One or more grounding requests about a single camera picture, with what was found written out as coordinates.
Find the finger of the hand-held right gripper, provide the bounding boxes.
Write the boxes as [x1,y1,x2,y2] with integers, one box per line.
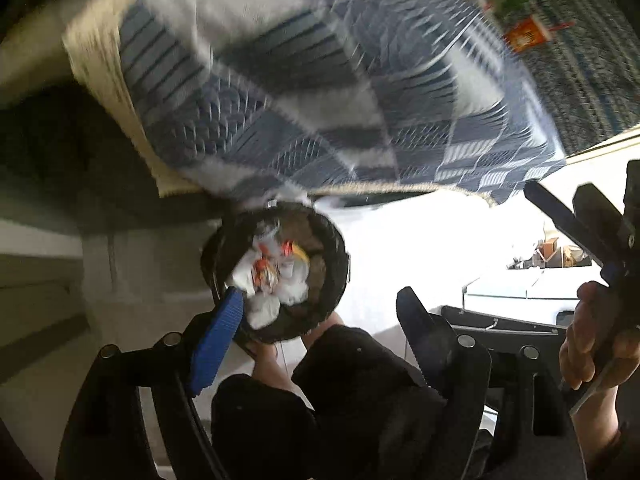
[571,184,628,246]
[523,180,612,268]

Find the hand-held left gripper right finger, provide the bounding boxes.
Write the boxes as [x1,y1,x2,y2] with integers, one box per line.
[395,286,588,480]

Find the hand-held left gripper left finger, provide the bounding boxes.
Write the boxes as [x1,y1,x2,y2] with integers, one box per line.
[55,286,246,480]

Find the colourful wrapper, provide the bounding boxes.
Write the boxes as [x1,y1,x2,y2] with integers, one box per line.
[252,240,297,292]

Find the black trash bin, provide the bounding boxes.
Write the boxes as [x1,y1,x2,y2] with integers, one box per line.
[200,201,351,346]

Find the person's right forearm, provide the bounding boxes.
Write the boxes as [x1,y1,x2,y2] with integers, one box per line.
[570,360,640,480]

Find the person's right hand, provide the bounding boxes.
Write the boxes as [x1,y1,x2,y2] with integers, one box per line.
[558,281,640,392]

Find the brown cardboard boxes clutter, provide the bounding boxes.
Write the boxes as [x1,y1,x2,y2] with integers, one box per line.
[509,234,601,272]

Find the white cabinet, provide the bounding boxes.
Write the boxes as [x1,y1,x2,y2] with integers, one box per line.
[462,267,586,327]

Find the person's black pants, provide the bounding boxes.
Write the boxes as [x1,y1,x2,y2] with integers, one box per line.
[210,324,453,480]

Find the blue patterned woven fabric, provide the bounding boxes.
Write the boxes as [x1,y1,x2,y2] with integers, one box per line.
[517,0,640,157]

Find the orange paper cup with straw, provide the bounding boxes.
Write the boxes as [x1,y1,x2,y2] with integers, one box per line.
[502,12,576,54]

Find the blue white patterned tablecloth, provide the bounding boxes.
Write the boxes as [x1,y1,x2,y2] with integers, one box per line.
[62,0,569,209]

